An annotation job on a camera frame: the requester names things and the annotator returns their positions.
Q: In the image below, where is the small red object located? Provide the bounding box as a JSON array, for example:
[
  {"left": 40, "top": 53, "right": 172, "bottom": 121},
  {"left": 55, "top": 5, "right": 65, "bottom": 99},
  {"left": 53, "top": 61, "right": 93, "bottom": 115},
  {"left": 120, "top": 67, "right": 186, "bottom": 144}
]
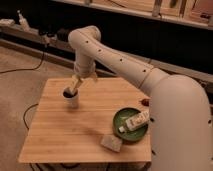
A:
[{"left": 141, "top": 99, "right": 149, "bottom": 106}]

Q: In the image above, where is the white sponge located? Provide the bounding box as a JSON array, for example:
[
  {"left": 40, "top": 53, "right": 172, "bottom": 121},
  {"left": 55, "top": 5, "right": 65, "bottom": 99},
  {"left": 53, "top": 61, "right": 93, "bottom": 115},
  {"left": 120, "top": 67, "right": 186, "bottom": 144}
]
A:
[{"left": 101, "top": 135, "right": 122, "bottom": 152}]

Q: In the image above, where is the white toothpaste tube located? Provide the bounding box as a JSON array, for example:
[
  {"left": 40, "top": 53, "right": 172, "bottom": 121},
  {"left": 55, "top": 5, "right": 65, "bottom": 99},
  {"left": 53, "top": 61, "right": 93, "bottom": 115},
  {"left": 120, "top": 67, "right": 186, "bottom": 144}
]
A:
[{"left": 118, "top": 110, "right": 149, "bottom": 133}]

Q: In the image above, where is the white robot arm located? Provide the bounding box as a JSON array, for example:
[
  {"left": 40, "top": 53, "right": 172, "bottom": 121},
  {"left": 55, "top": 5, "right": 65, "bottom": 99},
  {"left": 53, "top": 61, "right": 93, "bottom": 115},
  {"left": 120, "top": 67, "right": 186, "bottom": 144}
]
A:
[{"left": 68, "top": 26, "right": 213, "bottom": 171}]

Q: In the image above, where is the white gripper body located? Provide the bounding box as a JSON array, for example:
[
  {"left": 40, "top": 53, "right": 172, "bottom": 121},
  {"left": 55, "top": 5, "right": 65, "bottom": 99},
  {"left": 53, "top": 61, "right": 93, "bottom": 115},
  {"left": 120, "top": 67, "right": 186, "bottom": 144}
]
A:
[{"left": 74, "top": 62, "right": 96, "bottom": 79}]

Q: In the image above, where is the white cup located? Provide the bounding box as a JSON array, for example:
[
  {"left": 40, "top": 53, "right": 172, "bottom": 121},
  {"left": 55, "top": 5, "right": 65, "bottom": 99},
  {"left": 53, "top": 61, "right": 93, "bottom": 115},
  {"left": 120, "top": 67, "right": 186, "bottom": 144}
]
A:
[{"left": 63, "top": 88, "right": 79, "bottom": 108}]

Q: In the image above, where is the green ceramic bowl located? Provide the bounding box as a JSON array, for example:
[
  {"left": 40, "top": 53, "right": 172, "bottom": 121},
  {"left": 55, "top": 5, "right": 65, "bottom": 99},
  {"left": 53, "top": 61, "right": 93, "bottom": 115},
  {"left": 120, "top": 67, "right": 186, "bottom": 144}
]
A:
[{"left": 113, "top": 107, "right": 148, "bottom": 142}]

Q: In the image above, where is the white bottle on ledge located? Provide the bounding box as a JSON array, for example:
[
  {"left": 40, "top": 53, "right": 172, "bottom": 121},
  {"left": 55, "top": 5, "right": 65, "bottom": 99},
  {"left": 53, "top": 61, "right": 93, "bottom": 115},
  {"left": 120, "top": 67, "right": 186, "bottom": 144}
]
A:
[{"left": 17, "top": 10, "right": 30, "bottom": 31}]

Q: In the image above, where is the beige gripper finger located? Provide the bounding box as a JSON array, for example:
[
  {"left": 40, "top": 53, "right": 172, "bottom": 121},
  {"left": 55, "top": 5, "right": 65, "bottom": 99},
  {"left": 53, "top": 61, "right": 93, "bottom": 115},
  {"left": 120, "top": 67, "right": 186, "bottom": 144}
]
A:
[{"left": 69, "top": 75, "right": 83, "bottom": 94}]

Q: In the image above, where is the dark round object on ledge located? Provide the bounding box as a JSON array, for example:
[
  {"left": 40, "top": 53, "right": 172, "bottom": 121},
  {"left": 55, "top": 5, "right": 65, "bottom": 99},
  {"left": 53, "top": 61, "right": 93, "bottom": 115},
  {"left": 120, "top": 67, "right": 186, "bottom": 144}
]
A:
[{"left": 57, "top": 28, "right": 70, "bottom": 42}]

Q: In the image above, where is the wooden table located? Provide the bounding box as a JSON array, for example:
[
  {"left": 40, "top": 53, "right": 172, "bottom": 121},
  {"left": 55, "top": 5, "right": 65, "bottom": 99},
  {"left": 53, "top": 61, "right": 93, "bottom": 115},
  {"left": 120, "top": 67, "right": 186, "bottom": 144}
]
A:
[{"left": 19, "top": 78, "right": 151, "bottom": 163}]

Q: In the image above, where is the black floor cable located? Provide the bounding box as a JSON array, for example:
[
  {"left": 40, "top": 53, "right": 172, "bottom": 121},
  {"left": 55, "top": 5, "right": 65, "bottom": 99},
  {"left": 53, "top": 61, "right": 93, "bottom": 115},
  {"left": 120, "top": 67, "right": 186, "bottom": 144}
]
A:
[{"left": 22, "top": 103, "right": 40, "bottom": 130}]

